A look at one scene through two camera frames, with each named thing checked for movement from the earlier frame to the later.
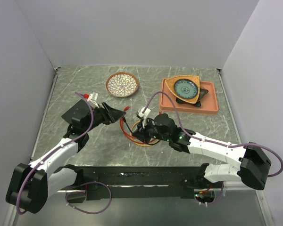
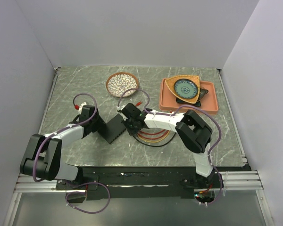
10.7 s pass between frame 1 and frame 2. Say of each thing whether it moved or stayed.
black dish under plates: stayed
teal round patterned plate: stayed
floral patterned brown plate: stayed
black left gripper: moved
